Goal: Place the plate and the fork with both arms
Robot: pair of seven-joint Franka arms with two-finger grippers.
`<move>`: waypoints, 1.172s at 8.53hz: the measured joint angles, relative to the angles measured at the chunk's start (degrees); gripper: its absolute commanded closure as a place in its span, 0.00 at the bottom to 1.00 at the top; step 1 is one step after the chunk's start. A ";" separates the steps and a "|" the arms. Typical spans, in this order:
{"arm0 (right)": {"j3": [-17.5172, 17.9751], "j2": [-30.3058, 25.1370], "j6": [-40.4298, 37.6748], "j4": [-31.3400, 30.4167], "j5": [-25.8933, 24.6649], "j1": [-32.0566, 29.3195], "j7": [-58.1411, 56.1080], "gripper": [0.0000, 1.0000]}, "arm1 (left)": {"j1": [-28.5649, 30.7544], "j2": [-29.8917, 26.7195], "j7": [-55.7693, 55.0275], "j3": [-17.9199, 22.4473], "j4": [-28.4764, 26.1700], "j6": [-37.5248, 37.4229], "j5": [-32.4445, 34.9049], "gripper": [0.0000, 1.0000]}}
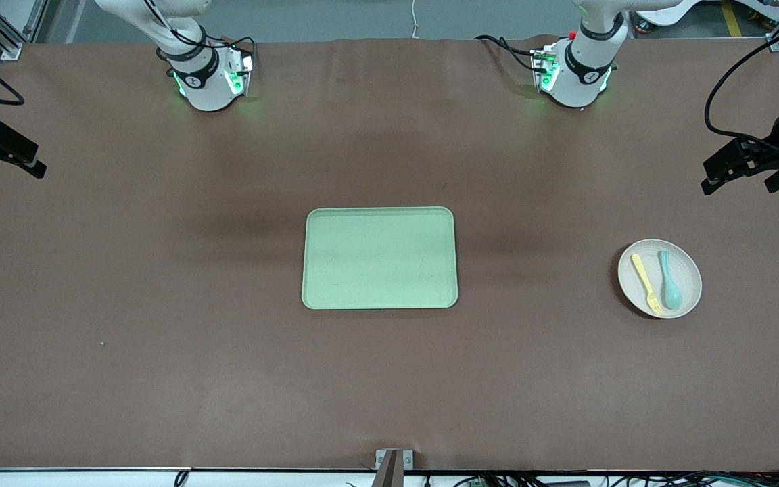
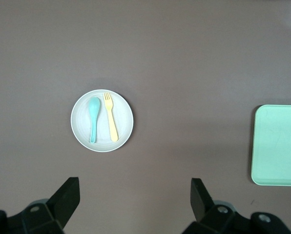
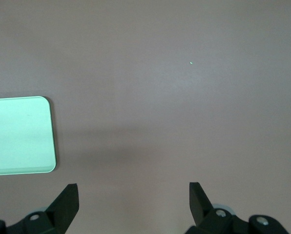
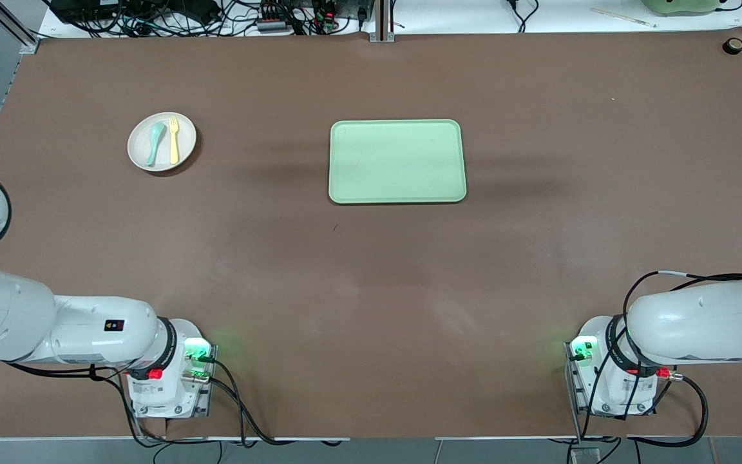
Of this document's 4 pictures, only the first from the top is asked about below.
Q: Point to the beige round plate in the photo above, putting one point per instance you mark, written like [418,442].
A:
[688,270]

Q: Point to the yellow plastic fork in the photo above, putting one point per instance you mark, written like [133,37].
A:
[643,272]

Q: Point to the teal plastic spoon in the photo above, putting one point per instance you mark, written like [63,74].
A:
[672,296]

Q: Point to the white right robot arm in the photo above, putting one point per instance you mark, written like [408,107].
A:
[207,88]

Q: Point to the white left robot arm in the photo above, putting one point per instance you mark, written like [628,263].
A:
[575,81]

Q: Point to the white red background equipment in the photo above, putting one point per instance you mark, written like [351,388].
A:
[768,7]

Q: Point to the white background machine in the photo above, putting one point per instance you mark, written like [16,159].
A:
[667,10]

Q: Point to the brown table cover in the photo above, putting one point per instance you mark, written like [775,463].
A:
[159,270]

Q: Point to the light green rectangular tray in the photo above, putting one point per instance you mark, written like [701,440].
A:
[362,257]

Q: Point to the white table edge rail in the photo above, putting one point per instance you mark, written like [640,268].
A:
[92,479]

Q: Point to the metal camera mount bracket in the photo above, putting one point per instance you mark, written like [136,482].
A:
[389,470]

